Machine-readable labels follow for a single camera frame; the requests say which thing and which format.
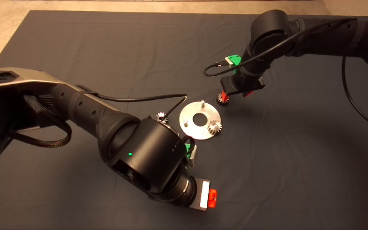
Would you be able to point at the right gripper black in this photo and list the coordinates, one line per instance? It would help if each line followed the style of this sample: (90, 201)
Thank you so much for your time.
(244, 88)

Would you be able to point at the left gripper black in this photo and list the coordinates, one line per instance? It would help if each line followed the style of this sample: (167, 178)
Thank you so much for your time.
(205, 194)

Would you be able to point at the small steel planetary gear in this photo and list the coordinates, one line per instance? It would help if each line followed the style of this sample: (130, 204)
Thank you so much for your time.
(224, 102)
(161, 117)
(214, 127)

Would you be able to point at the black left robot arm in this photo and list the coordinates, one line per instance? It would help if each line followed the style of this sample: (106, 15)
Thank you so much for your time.
(85, 105)

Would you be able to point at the round metal carrier plate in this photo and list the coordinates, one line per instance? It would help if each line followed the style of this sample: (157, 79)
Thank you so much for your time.
(190, 129)

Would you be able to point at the dark table cloth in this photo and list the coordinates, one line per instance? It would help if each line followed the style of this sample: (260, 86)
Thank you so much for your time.
(139, 38)

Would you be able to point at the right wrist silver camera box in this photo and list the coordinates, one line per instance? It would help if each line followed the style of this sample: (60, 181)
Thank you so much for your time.
(229, 62)

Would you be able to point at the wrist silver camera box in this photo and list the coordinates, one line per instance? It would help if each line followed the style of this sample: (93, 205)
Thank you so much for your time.
(193, 156)
(229, 62)

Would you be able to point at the right wrist green camera mount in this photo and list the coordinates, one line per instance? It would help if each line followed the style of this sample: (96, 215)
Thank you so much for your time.
(235, 60)

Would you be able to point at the wrist green camera mount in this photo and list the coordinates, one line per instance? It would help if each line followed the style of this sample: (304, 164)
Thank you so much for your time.
(235, 60)
(188, 148)

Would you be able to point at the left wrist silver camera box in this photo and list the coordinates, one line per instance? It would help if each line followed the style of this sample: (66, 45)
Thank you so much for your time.
(193, 156)

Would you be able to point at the left wrist green camera mount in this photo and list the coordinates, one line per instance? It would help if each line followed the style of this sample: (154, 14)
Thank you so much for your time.
(188, 148)

